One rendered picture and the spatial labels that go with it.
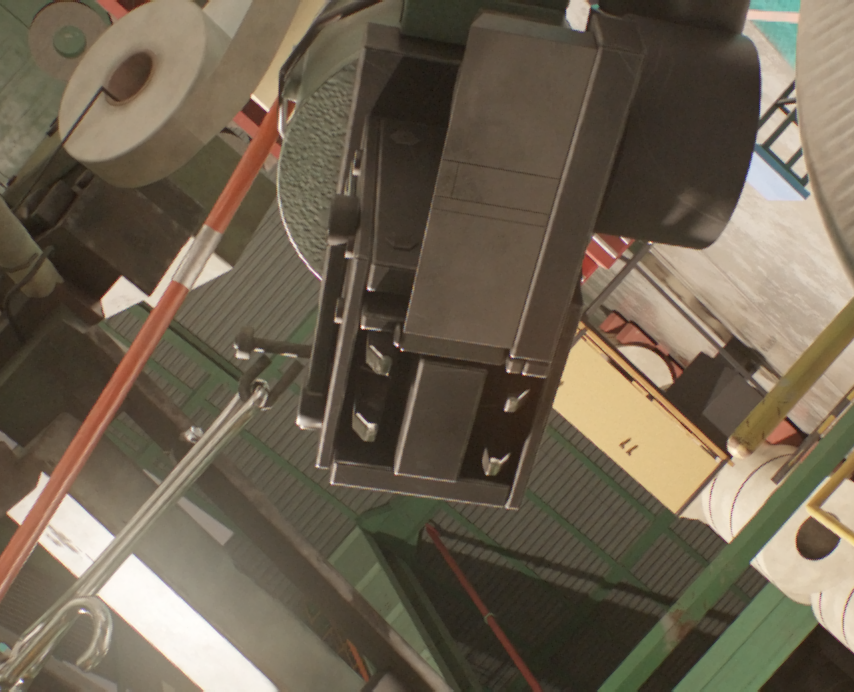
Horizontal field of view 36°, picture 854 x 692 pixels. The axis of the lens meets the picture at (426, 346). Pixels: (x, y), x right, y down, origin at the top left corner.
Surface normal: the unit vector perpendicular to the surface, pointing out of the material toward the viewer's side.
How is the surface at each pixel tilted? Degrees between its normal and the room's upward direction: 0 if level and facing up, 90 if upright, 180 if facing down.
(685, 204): 56
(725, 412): 90
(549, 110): 65
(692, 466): 90
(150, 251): 123
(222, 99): 89
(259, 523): 33
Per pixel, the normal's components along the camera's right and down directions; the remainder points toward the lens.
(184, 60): -0.52, -0.43
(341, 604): -0.58, 0.62
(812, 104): -0.68, -0.61
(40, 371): 0.28, 0.28
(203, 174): 0.60, -0.21
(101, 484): 0.68, -0.39
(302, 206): 0.00, 0.60
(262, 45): 0.54, 0.51
